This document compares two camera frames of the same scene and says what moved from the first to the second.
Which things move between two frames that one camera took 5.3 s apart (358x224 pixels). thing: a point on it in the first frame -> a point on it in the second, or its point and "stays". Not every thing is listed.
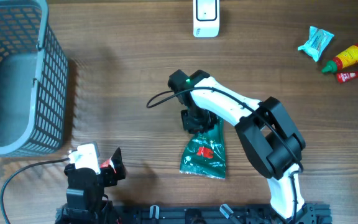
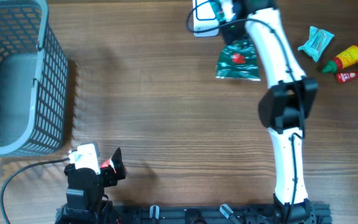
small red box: x=342 y=77 stays
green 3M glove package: x=204 y=153 -> x=238 y=60
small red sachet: x=105 y=163 stays
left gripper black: x=108 y=172 stays
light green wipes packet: x=318 y=40 stays
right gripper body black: x=198 y=119 -> x=233 y=32
